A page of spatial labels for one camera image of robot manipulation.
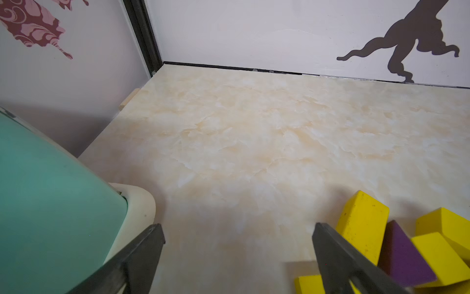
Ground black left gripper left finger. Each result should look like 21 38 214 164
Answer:
69 224 165 294

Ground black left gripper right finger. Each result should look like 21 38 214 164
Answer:
312 222 408 294

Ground yellow rectangular block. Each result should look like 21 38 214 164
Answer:
336 191 390 265

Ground yellow cube block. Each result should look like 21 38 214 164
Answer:
411 232 470 288

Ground yellow flat block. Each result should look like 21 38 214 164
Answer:
294 275 326 294

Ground purple triangle block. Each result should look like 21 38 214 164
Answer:
378 220 437 287

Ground mint green toaster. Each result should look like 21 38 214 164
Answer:
1 109 156 294

